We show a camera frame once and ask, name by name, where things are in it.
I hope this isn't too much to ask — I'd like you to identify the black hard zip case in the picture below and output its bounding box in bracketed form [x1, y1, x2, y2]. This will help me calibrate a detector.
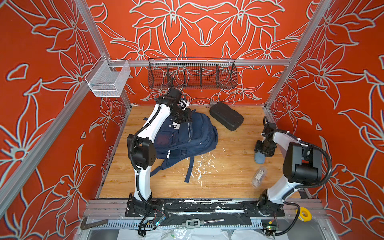
[210, 102, 244, 131]

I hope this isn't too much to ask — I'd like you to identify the yellow tape roll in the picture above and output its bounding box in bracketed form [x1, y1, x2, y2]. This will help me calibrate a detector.
[298, 207, 312, 222]

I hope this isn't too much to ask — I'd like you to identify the brown bent metal bar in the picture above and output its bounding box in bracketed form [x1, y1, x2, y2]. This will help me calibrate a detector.
[80, 217, 109, 230]

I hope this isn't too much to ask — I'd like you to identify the navy blue student backpack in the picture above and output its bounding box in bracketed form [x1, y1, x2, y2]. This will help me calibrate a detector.
[151, 112, 219, 183]

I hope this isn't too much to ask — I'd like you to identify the black wire wall basket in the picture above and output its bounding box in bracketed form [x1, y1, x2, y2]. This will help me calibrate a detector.
[148, 57, 238, 90]

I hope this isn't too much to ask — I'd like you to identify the grey blue glasses case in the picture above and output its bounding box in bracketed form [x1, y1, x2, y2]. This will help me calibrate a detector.
[255, 152, 266, 165]

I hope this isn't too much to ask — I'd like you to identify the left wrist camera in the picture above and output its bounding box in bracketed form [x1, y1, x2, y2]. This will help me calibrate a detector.
[165, 89, 189, 109]

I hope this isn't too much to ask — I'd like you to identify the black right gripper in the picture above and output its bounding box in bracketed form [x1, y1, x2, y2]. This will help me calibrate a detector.
[254, 139, 278, 158]

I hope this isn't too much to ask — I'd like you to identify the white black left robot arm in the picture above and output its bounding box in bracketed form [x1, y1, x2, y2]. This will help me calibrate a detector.
[127, 96, 192, 208]

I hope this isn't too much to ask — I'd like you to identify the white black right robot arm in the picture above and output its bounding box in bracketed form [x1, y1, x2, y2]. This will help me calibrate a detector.
[255, 121, 333, 216]

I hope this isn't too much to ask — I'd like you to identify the white wire mesh basket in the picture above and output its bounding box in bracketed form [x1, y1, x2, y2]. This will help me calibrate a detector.
[85, 56, 131, 97]

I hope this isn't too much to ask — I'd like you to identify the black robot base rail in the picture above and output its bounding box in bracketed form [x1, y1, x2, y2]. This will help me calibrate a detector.
[125, 198, 285, 218]

